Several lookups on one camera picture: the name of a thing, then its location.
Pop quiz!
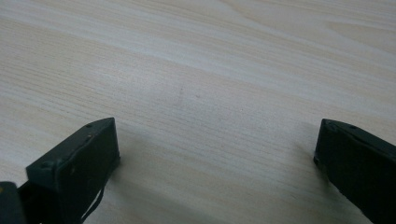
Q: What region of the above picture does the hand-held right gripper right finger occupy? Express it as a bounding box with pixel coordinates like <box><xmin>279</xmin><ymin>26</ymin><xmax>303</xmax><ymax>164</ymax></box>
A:
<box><xmin>313</xmin><ymin>118</ymin><xmax>396</xmax><ymax>224</ymax></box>

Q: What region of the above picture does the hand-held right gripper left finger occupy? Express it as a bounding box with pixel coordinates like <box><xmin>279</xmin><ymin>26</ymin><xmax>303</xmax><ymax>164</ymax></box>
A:
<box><xmin>18</xmin><ymin>117</ymin><xmax>121</xmax><ymax>224</ymax></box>

